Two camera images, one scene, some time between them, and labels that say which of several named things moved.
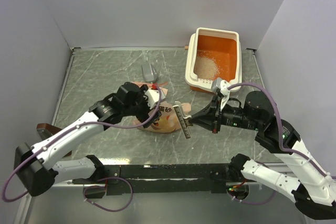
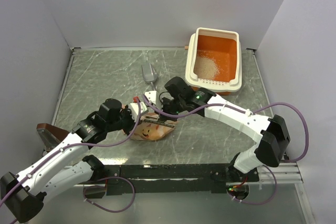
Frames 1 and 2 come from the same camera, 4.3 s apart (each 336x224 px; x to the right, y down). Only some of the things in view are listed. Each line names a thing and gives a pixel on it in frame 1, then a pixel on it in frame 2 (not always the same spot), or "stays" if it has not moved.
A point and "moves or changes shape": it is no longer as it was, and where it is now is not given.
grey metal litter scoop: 149,73 stays
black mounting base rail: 148,179 stays
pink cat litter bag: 168,122 moves or changes shape
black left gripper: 144,116 → 132,123
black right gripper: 210,117 → 168,118
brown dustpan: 46,130 stays
